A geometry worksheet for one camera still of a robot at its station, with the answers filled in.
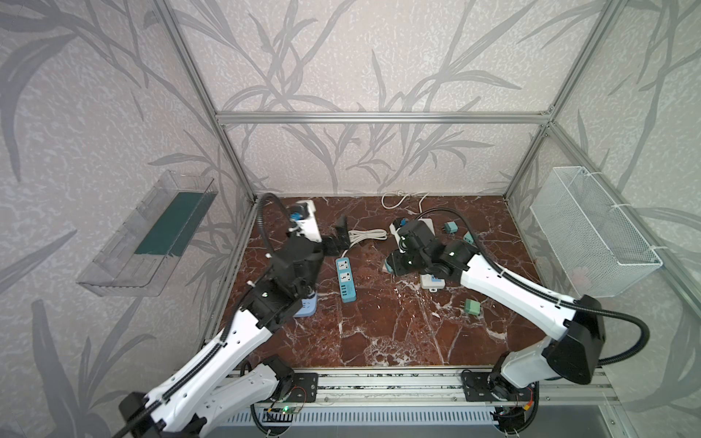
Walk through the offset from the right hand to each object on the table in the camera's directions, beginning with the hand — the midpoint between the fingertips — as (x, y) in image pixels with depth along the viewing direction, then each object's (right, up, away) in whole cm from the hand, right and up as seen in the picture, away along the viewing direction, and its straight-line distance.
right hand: (391, 251), depth 78 cm
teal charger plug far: (+26, +6, +29) cm, 40 cm away
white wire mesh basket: (+47, +2, -16) cm, 50 cm away
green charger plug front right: (+27, -19, +8) cm, 34 cm away
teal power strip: (-14, -11, +15) cm, 23 cm away
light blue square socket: (-26, -19, +8) cm, 33 cm away
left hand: (-14, +11, -12) cm, 21 cm away
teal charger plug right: (+32, +2, +27) cm, 42 cm away
